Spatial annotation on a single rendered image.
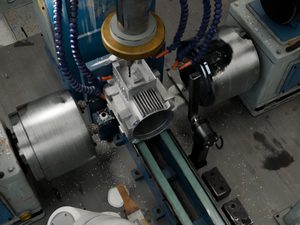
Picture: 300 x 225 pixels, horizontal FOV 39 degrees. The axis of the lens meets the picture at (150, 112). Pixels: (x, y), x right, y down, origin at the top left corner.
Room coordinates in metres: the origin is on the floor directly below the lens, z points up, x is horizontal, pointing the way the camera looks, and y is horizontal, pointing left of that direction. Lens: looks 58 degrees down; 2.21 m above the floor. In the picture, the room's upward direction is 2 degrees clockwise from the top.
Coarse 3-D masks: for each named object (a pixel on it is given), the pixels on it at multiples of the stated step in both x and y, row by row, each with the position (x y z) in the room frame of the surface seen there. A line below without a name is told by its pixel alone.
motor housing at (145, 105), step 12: (108, 84) 0.83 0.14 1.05; (156, 84) 0.83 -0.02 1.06; (120, 96) 0.78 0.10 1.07; (132, 96) 0.75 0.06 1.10; (144, 96) 0.76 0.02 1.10; (156, 96) 0.76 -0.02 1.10; (120, 108) 0.73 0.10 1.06; (132, 108) 0.72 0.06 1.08; (144, 108) 0.72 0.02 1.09; (156, 108) 0.71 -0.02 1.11; (144, 120) 0.76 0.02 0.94; (156, 120) 0.76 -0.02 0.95; (168, 120) 0.74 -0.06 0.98; (132, 132) 0.66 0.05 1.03; (144, 132) 0.71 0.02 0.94; (156, 132) 0.72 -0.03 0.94
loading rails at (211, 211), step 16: (128, 144) 0.71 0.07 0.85; (144, 144) 0.68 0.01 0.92; (160, 144) 0.71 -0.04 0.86; (176, 144) 0.68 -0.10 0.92; (144, 160) 0.62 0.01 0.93; (176, 160) 0.62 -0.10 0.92; (144, 176) 0.60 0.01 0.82; (160, 176) 0.56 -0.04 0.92; (176, 176) 0.61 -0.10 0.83; (192, 176) 0.57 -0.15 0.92; (160, 192) 0.51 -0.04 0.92; (192, 192) 0.52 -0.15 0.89; (208, 192) 0.51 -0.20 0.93; (160, 208) 0.49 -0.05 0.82; (176, 208) 0.46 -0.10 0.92; (208, 208) 0.46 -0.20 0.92; (176, 224) 0.41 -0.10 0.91; (192, 224) 0.41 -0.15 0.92; (208, 224) 0.43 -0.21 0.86; (224, 224) 0.41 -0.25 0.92
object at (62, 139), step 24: (48, 96) 0.71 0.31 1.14; (72, 96) 0.71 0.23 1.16; (24, 120) 0.61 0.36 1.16; (48, 120) 0.62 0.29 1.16; (72, 120) 0.63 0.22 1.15; (24, 144) 0.55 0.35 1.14; (48, 144) 0.55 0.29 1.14; (72, 144) 0.57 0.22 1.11; (96, 144) 0.59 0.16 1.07; (48, 168) 0.51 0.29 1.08; (72, 168) 0.54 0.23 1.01
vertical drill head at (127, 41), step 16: (128, 0) 0.78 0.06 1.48; (144, 0) 0.79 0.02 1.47; (112, 16) 0.87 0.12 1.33; (128, 16) 0.78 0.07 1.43; (144, 16) 0.79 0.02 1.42; (112, 32) 0.79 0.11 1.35; (128, 32) 0.78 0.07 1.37; (144, 32) 0.79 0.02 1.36; (160, 32) 0.82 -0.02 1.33; (112, 48) 0.75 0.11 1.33; (128, 48) 0.75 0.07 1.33; (144, 48) 0.76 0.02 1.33; (160, 48) 0.78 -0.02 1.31; (128, 64) 0.75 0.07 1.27
